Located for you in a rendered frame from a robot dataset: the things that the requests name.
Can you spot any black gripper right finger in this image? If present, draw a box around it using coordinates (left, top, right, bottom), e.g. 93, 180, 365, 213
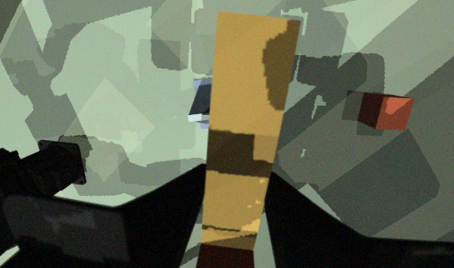
264, 172, 454, 268

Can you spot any reddish-brown block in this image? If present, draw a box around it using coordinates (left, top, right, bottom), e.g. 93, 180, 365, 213
358, 93, 414, 130

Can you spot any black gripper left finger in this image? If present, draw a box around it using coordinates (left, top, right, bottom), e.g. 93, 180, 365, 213
2, 164, 206, 268

